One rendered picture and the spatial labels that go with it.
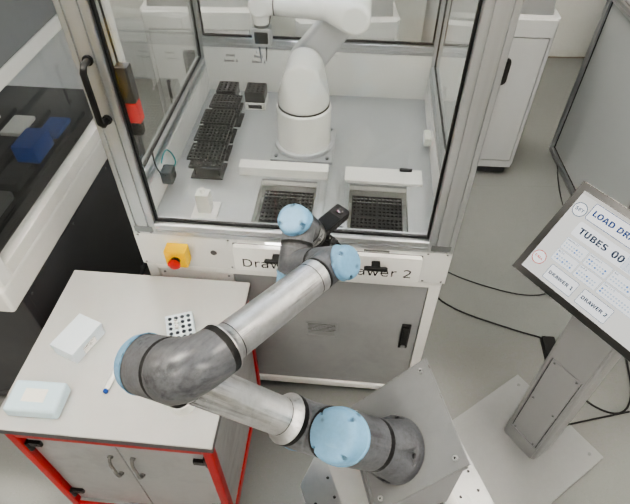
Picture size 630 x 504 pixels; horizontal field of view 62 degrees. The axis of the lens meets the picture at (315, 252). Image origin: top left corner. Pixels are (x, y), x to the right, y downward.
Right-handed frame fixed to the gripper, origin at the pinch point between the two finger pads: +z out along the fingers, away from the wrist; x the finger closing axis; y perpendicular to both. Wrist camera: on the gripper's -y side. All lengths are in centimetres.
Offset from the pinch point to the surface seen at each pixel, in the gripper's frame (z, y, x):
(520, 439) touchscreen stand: 94, 18, 79
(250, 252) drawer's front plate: 9.2, 16.9, -25.4
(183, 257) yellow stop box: 4, 31, -41
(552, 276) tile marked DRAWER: 18, -28, 53
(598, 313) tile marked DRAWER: 14, -25, 67
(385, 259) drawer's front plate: 18.5, -5.9, 9.8
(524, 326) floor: 137, -26, 57
